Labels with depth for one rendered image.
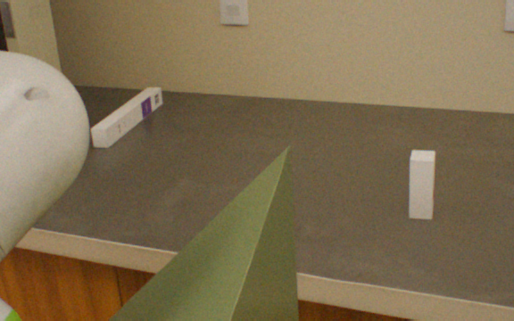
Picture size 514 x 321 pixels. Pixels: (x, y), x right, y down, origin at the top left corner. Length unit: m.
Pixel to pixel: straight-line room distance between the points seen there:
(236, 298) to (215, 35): 1.30
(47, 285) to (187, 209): 0.28
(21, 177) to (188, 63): 1.23
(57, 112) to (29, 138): 0.03
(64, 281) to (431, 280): 0.60
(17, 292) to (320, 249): 0.56
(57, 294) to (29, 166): 0.71
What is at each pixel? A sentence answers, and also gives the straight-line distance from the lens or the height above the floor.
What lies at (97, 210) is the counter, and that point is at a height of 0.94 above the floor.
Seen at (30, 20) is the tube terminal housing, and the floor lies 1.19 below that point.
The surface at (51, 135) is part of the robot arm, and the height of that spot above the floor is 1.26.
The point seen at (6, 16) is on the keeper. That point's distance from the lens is 1.43.
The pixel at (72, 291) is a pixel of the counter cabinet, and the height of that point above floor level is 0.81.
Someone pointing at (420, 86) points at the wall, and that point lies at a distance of 1.55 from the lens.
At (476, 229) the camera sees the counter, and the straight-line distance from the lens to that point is 1.04.
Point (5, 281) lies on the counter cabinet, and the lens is 1.29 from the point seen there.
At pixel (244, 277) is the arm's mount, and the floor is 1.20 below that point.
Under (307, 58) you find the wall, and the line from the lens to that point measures 1.60.
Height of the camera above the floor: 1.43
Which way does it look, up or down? 22 degrees down
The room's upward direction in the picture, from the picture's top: 4 degrees counter-clockwise
